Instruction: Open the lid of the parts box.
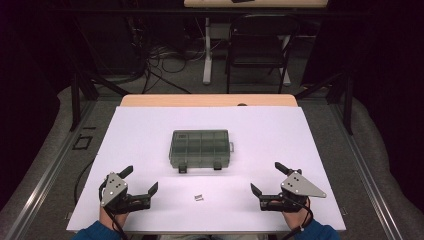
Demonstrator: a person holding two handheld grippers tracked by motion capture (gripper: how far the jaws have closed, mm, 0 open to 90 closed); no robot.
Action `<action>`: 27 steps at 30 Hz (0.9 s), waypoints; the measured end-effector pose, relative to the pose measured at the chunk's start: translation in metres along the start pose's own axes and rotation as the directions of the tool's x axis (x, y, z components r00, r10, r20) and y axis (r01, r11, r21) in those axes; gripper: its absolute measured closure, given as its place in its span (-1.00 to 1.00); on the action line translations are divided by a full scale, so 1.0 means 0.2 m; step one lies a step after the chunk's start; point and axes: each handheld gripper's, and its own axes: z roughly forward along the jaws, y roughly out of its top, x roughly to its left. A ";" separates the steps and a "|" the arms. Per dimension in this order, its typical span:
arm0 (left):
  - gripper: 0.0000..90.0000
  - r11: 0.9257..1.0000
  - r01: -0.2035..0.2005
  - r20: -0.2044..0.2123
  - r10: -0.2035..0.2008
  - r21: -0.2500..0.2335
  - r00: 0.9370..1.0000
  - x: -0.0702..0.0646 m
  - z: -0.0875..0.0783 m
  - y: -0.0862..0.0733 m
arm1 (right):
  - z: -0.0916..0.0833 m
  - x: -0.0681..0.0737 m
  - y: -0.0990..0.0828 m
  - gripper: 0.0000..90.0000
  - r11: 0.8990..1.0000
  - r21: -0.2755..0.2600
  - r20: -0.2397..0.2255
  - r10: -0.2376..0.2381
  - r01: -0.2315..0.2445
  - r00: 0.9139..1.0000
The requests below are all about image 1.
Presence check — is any person's left hand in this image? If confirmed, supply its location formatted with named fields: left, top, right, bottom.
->
left=99, top=205, right=130, bottom=232

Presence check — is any white-legged wooden desk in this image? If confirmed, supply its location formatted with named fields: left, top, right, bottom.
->
left=183, top=0, right=329, bottom=86

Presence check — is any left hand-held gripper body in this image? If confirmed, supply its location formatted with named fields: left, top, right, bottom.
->
left=98, top=171, right=152, bottom=215

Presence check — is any tangle of floor cables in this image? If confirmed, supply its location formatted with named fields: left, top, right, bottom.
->
left=128, top=16, right=228, bottom=95

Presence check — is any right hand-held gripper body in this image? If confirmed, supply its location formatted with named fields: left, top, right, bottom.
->
left=259, top=171, right=328, bottom=214

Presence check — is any person's right hand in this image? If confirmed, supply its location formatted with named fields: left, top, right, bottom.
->
left=282, top=198, right=313, bottom=232

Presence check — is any hand-held gripper cable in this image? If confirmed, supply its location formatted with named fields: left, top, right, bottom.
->
left=98, top=181, right=129, bottom=240
left=281, top=194, right=315, bottom=240

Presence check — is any left hand-held gripper cable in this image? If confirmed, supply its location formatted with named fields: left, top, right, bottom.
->
left=98, top=181, right=129, bottom=240

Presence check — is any black metal stand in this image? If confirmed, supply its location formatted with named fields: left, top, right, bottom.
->
left=69, top=71, right=131, bottom=133
left=294, top=71, right=355, bottom=136

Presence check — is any right hand-held gripper cable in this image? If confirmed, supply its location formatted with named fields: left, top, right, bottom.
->
left=281, top=194, right=315, bottom=240

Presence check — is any black horizontal bar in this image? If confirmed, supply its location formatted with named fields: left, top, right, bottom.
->
left=49, top=8, right=368, bottom=17

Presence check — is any wooden table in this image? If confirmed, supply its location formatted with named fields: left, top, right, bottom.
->
left=119, top=93, right=299, bottom=108

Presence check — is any aluminium floor rail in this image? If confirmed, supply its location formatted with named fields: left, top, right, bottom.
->
left=328, top=103, right=404, bottom=240
left=3, top=99, right=98, bottom=240

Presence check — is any grey plastic compartment box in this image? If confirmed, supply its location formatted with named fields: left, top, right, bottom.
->
left=168, top=129, right=235, bottom=174

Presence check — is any black folding chair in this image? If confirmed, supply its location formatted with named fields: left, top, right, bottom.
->
left=225, top=13, right=301, bottom=94

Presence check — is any black floor cable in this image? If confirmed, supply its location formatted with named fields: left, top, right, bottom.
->
left=73, top=159, right=96, bottom=205

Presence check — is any white table board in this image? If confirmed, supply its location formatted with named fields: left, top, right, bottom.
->
left=65, top=105, right=347, bottom=233

